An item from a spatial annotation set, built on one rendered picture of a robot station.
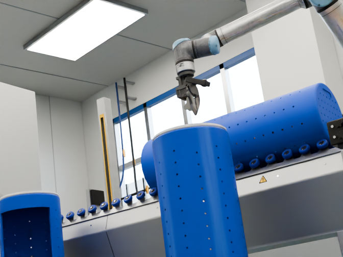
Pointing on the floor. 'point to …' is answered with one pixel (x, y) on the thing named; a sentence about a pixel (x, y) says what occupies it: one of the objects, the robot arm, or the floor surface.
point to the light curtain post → (108, 151)
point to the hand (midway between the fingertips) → (196, 112)
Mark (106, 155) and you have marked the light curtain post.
